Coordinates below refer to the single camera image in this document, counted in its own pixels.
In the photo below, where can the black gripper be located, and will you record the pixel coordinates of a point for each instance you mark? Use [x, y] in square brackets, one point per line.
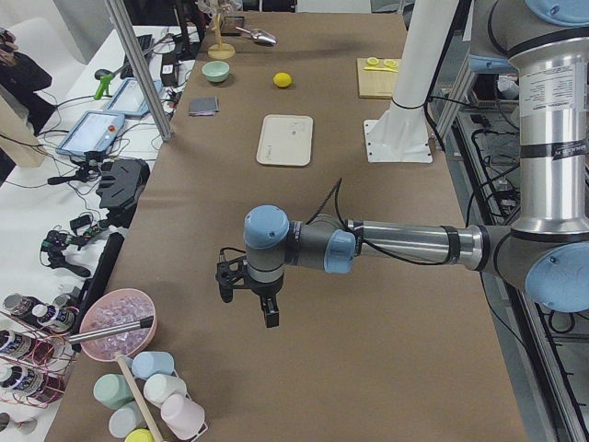
[265, 288]

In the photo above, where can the yellow lemon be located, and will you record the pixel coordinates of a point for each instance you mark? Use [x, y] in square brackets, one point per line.
[282, 80]

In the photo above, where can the cream rabbit tray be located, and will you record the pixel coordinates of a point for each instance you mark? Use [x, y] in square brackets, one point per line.
[285, 140]

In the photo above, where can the metal tongs in bowl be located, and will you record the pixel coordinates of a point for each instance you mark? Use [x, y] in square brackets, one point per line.
[144, 323]

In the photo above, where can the blue cup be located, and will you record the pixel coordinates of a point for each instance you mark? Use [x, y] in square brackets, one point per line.
[149, 363]

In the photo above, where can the white cup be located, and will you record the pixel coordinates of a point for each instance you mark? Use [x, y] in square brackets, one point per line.
[159, 387]

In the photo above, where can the pink cup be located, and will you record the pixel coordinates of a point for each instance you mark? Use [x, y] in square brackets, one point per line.
[184, 417]

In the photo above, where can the pink bowl with ice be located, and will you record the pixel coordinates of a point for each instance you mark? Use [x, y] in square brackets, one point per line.
[119, 307]

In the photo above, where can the grey cup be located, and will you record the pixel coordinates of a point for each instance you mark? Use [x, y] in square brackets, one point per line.
[126, 419]

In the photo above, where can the green cup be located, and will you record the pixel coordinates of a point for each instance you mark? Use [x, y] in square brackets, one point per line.
[112, 391]

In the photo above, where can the yellow cup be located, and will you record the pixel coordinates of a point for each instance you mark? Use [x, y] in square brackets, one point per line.
[140, 435]

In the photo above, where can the grey folded cloth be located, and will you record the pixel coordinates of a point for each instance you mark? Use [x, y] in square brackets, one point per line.
[206, 106]

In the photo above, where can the mint green bowl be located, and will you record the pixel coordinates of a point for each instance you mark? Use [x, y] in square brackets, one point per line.
[216, 71]

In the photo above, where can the bamboo cutting board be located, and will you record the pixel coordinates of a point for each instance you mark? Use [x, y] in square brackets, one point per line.
[375, 85]

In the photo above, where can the teach pendant near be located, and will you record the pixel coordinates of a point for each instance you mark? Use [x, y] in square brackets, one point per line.
[95, 131]

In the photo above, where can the teach pendant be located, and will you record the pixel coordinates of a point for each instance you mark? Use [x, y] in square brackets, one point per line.
[95, 131]
[128, 100]

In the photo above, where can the teach pendant far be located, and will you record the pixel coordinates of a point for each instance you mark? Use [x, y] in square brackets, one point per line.
[128, 100]

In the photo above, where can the yellow plastic knife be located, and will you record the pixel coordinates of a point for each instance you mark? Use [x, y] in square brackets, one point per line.
[380, 69]

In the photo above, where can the wooden mug tree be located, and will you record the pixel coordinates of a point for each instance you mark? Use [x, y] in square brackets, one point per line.
[220, 50]

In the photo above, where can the metal scoop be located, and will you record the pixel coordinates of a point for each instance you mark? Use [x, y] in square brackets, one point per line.
[259, 36]

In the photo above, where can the green handheld tool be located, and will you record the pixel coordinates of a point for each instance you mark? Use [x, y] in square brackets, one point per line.
[104, 77]

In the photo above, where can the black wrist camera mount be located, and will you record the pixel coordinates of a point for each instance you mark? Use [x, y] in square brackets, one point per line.
[231, 274]

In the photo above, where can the wooden cup rack handle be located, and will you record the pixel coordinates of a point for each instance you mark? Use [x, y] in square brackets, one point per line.
[138, 396]

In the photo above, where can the black plastic bracket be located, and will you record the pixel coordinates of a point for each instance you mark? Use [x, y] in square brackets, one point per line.
[122, 182]

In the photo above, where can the aluminium frame post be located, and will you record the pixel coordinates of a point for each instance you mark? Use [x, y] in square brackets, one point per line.
[124, 27]

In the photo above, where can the white pedestal column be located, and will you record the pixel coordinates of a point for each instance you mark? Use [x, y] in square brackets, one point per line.
[401, 133]

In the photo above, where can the copper wire bottle rack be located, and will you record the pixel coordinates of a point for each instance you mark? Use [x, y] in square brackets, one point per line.
[35, 356]

